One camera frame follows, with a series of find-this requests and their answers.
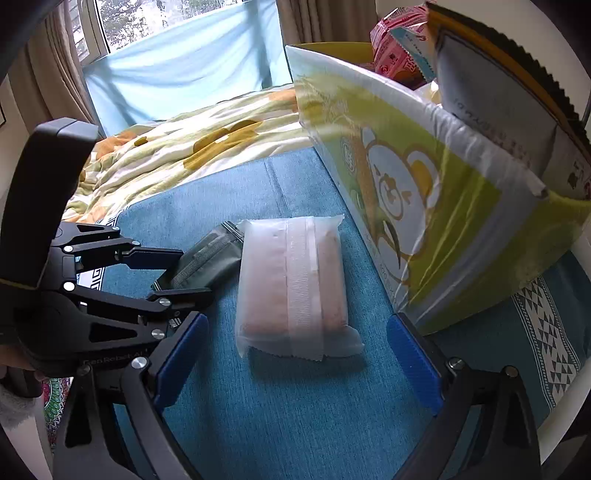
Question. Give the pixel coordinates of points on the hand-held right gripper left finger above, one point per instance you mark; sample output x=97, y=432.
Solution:
x=182, y=350

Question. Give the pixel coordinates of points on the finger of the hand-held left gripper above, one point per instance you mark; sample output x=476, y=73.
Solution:
x=138, y=253
x=166, y=302

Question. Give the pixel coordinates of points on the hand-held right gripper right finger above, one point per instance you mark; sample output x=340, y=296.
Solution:
x=415, y=360

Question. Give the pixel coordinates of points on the grey green snack packet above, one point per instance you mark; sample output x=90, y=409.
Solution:
x=207, y=258

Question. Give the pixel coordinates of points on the white translucent snack packet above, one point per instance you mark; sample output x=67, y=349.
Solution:
x=286, y=286

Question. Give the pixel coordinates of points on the green cardboard box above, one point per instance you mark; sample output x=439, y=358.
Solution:
x=461, y=221

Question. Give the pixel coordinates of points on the person's left forearm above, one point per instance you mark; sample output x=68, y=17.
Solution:
x=16, y=410

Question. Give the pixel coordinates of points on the teal patterned mat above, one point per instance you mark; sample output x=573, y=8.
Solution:
x=286, y=415

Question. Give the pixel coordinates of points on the beige curtain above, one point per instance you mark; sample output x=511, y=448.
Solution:
x=323, y=23
x=55, y=78

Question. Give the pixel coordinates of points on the floral blanket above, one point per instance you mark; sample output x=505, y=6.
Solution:
x=207, y=138

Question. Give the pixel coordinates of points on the colourful patterned cloth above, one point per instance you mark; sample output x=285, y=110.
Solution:
x=55, y=410

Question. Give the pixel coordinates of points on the light blue window cloth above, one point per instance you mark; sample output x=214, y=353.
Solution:
x=184, y=60

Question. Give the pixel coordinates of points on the window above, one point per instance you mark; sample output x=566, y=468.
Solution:
x=152, y=18

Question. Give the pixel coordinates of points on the grey snack bag yellow edge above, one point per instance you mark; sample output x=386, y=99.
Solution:
x=485, y=69

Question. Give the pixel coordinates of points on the pink snack bag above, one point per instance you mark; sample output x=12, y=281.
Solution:
x=392, y=50

